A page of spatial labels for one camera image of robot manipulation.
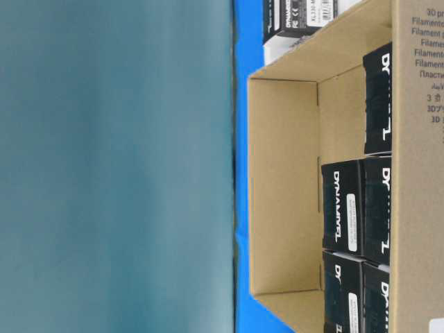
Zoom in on brown cardboard box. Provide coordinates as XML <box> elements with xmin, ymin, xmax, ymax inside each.
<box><xmin>248</xmin><ymin>1</ymin><xmax>443</xmax><ymax>332</ymax></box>

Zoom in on white plastic tray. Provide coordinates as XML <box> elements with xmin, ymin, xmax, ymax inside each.
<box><xmin>262</xmin><ymin>0</ymin><xmax>358</xmax><ymax>65</ymax></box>

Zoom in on black dynamixel box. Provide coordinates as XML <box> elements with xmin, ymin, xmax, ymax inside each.
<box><xmin>262</xmin><ymin>0</ymin><xmax>338</xmax><ymax>46</ymax></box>
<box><xmin>323</xmin><ymin>250</ymin><xmax>364</xmax><ymax>333</ymax></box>
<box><xmin>363</xmin><ymin>43</ymin><xmax>392</xmax><ymax>155</ymax></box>
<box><xmin>364</xmin><ymin>157</ymin><xmax>391</xmax><ymax>266</ymax></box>
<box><xmin>321</xmin><ymin>160</ymin><xmax>365</xmax><ymax>257</ymax></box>
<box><xmin>364</xmin><ymin>262</ymin><xmax>389</xmax><ymax>333</ymax></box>

